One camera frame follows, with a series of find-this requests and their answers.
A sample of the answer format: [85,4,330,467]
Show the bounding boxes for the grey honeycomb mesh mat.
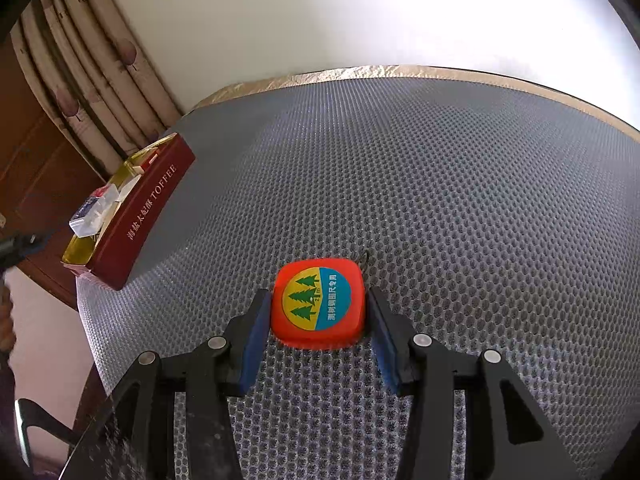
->
[77,78,639,479]

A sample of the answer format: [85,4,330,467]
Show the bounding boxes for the red toffee tin box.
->
[62,132,195,290]

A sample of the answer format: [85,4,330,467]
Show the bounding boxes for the orange tape measure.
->
[270,258,366,350]

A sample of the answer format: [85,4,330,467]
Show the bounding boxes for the beige patterned curtain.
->
[8,0,181,178]

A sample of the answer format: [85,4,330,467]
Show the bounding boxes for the person's left hand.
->
[0,284,16,354]

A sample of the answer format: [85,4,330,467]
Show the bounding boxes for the clear plastic box blue label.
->
[68,183,119,238]

